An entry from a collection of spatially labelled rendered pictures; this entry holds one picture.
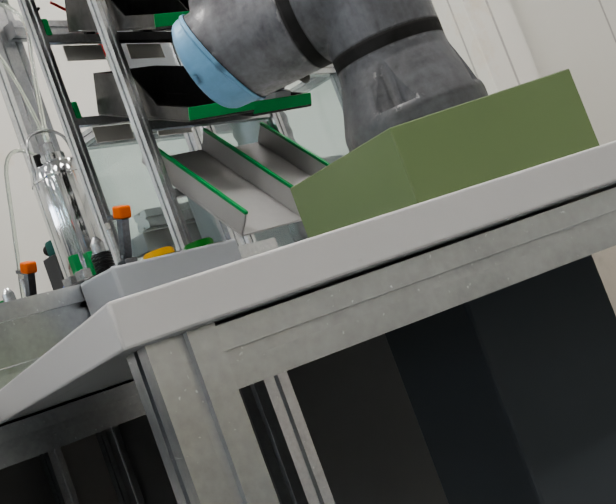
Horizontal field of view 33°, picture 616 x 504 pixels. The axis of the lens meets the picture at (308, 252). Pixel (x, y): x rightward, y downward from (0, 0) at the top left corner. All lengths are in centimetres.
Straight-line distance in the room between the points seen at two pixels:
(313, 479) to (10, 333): 42
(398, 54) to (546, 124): 16
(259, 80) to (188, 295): 52
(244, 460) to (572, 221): 30
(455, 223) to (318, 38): 41
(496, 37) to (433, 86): 475
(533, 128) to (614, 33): 564
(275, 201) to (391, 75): 73
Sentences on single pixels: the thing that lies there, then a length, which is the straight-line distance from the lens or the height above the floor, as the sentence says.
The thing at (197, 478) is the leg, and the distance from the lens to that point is 61.
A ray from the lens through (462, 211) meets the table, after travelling 69.
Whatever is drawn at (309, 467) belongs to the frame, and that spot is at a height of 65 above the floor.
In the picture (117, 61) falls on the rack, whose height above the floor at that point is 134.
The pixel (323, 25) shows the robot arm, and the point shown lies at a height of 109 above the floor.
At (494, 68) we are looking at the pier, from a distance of 566.
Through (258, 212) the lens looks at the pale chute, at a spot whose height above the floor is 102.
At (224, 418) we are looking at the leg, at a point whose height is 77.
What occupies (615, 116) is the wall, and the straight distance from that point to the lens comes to 639.
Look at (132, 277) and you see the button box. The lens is 122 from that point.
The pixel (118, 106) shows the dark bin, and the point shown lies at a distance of 182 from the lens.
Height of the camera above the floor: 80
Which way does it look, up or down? 5 degrees up
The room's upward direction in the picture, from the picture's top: 20 degrees counter-clockwise
